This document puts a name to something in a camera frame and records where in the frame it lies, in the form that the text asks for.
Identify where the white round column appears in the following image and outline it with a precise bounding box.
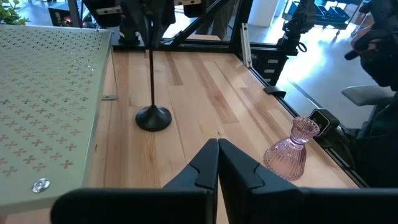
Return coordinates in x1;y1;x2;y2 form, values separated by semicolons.
248;0;280;28

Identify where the black camera cable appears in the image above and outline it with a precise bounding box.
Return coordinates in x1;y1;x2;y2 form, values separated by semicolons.
334;124;355;147

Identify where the black box with white labels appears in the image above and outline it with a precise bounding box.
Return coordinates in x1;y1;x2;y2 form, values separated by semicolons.
250;46;299;87

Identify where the person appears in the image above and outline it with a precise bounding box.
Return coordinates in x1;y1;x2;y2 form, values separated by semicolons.
195;0;239;41
343;0;398;189

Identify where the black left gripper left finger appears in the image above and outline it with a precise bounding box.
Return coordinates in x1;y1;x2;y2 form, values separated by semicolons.
50;138;220;224

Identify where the small black table camera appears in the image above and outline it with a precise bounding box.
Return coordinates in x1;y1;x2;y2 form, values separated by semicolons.
308;108;341;138

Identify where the silver metal bar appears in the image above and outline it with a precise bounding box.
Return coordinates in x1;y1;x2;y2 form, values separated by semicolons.
240;22;253;68

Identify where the tall black candlestick holder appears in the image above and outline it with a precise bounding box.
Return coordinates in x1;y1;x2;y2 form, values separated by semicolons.
135;18;173;132

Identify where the pink ribbed glass candle holder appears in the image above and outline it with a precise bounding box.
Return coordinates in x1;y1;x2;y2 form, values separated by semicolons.
263;116;320;182

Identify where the green perforated metal shelf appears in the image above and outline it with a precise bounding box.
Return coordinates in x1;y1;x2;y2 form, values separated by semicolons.
0;24;119;215

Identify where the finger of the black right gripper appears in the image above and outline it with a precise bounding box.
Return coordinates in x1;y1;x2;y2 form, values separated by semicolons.
182;0;208;16
83;0;123;28

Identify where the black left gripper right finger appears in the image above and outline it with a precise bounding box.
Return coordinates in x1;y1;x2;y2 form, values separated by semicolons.
218;138;398;224

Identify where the black table edge bracket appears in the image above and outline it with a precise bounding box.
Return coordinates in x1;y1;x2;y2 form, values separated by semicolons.
263;85;287;99

